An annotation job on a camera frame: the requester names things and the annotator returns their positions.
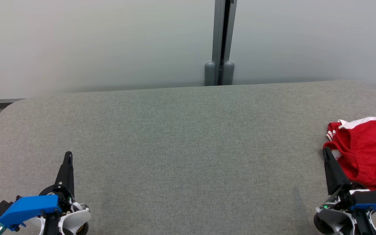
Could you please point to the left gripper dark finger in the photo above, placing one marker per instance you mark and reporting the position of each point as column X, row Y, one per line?
column 67, row 173

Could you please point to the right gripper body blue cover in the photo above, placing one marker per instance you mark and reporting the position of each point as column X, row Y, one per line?
column 370, row 199

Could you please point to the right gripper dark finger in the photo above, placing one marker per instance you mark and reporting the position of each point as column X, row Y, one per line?
column 327, row 182
column 338, row 178

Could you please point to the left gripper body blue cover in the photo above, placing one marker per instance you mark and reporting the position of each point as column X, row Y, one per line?
column 31, row 205

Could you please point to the red shorts with white panels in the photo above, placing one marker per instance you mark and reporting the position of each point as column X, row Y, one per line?
column 367, row 153

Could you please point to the red white number jersey shirt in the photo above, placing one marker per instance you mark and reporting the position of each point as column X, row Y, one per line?
column 331, row 127

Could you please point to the left robot arm silver white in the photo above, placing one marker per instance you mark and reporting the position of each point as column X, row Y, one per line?
column 77, row 220

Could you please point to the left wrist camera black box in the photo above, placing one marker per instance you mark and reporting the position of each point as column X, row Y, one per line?
column 0, row 209

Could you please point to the grey partition base rail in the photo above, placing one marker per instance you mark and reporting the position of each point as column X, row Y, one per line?
column 5, row 100

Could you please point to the grey cylinder post foot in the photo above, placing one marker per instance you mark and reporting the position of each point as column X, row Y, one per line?
column 210, row 74
column 228, row 73

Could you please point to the grey partition post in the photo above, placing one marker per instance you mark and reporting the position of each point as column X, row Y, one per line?
column 217, row 32

